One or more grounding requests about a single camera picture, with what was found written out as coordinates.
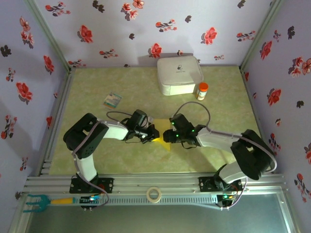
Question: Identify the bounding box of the yellow cloth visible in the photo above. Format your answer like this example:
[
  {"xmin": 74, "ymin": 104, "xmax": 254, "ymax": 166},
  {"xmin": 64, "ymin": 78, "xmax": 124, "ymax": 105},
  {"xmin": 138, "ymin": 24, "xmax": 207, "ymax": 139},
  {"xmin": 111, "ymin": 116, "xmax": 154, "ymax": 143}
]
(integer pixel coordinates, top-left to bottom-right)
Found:
[{"xmin": 153, "ymin": 118, "xmax": 173, "ymax": 151}]

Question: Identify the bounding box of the teal printed card packet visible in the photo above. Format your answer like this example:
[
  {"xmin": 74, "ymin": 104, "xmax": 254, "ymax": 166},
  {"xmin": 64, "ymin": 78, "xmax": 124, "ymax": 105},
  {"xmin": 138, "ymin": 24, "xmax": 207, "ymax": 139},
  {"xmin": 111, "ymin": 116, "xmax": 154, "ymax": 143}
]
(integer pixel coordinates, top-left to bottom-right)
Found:
[{"xmin": 102, "ymin": 91, "xmax": 123, "ymax": 109}]

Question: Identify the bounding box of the orange pill bottle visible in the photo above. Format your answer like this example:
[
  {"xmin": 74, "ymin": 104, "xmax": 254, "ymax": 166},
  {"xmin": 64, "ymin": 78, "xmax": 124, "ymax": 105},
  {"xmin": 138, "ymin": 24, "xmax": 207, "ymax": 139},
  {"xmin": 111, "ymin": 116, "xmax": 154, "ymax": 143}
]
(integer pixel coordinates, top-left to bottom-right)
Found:
[{"xmin": 195, "ymin": 82, "xmax": 209, "ymax": 101}]

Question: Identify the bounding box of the white zippered case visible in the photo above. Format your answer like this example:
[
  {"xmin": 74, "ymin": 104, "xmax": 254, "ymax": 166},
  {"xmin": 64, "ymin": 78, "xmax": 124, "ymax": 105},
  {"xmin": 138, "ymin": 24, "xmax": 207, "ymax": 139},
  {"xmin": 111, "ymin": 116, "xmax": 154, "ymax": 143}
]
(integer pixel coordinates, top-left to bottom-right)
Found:
[{"xmin": 156, "ymin": 55, "xmax": 204, "ymax": 97}]

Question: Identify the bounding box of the beige tape roll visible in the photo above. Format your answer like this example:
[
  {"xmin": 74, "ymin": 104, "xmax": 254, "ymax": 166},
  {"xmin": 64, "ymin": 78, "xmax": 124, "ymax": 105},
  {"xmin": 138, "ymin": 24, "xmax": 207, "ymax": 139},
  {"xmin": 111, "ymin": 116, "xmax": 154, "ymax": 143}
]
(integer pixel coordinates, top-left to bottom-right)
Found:
[{"xmin": 146, "ymin": 186, "xmax": 162, "ymax": 204}]

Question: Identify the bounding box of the wide aluminium frame rail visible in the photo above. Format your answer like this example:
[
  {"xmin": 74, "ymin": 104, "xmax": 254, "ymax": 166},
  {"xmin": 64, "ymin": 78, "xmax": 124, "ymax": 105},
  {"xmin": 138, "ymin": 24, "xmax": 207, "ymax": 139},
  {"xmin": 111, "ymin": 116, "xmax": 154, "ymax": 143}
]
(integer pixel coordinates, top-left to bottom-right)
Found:
[{"xmin": 23, "ymin": 172, "xmax": 289, "ymax": 195}]

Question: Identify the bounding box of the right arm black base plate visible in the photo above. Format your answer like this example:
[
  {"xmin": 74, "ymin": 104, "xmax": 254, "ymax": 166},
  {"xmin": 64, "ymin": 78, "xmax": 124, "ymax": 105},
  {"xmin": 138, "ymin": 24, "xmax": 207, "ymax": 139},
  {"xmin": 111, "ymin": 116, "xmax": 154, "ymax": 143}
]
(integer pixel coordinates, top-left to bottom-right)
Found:
[{"xmin": 198, "ymin": 176, "xmax": 243, "ymax": 194}]

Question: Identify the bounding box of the grey slotted cable duct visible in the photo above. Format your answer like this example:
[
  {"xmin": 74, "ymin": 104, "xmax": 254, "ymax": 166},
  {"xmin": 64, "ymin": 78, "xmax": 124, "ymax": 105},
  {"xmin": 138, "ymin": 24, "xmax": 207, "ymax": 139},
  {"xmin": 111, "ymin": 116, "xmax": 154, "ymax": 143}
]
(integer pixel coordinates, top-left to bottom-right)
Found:
[{"xmin": 72, "ymin": 195, "xmax": 219, "ymax": 207}]

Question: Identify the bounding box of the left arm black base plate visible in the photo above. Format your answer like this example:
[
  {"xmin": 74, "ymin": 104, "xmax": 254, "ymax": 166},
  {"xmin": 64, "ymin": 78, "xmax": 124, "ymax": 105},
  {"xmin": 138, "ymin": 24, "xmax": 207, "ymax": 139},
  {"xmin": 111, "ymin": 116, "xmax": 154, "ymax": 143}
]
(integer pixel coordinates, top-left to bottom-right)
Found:
[{"xmin": 69, "ymin": 176, "xmax": 115, "ymax": 194}]

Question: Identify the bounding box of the aluminium side rail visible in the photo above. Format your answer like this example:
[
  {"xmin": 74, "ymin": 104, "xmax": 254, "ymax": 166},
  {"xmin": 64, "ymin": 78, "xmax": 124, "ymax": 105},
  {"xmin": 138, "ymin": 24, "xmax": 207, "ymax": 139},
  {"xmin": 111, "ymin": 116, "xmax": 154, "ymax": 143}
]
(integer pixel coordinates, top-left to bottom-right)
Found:
[
  {"xmin": 36, "ymin": 67, "xmax": 76, "ymax": 177},
  {"xmin": 239, "ymin": 67, "xmax": 277, "ymax": 173}
]

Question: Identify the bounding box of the teal rake yellow handle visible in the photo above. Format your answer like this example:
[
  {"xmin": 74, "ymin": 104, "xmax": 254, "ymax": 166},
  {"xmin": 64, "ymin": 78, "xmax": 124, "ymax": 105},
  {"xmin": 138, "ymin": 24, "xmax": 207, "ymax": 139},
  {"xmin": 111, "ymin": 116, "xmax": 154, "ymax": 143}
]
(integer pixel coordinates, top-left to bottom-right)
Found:
[{"xmin": 23, "ymin": 193, "xmax": 75, "ymax": 214}]

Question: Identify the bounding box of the aluminium corner post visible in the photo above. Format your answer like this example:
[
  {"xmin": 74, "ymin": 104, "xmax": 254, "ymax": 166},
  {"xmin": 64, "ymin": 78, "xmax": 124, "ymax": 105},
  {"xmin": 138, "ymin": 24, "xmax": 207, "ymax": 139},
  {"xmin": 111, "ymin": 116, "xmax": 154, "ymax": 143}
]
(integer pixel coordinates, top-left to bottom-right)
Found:
[
  {"xmin": 239, "ymin": 0, "xmax": 285, "ymax": 71},
  {"xmin": 24, "ymin": 0, "xmax": 76, "ymax": 73}
]

